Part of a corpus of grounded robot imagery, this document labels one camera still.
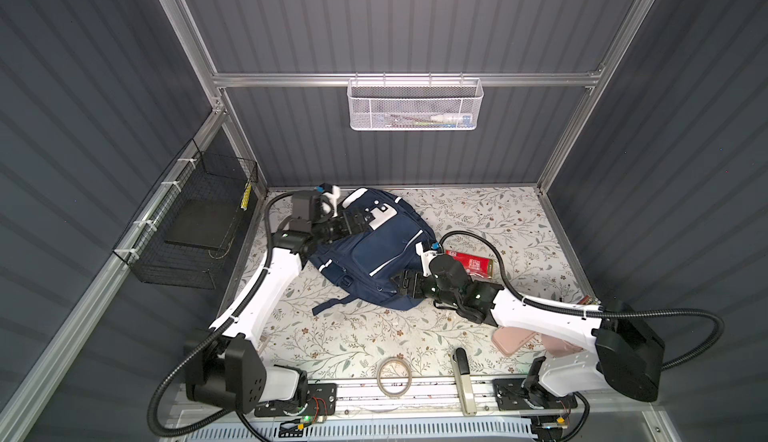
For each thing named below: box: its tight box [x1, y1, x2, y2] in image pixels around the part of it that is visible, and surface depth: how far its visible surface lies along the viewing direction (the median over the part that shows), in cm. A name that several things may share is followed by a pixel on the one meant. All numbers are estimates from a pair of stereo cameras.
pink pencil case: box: [492, 326, 539, 355], surface depth 81 cm
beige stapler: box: [452, 347, 477, 416], surface depth 75 cm
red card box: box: [445, 250, 494, 279], surface depth 99 cm
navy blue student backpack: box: [309, 188, 439, 314], surface depth 93 cm
